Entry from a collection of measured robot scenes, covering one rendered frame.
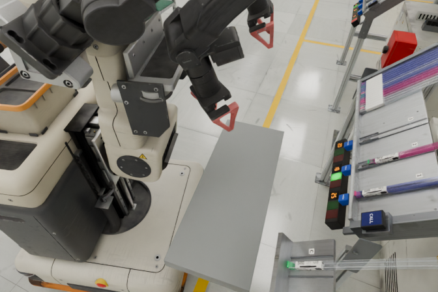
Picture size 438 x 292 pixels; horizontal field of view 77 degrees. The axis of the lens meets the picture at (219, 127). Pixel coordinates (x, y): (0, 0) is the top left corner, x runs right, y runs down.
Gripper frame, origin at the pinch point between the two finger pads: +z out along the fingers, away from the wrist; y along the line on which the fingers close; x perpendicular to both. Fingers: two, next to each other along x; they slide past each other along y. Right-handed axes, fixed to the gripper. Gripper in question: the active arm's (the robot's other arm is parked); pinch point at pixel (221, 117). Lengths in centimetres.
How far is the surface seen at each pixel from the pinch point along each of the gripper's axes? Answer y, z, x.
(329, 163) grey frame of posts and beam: 24, 91, -49
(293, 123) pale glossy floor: 75, 107, -60
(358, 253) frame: -33.2, 30.5, -10.8
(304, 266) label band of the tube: -31.9, 20.2, 2.4
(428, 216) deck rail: -37.3, 20.0, -24.7
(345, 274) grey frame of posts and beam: -32, 45, -8
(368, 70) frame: 20, 37, -69
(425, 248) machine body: -35, 66, -39
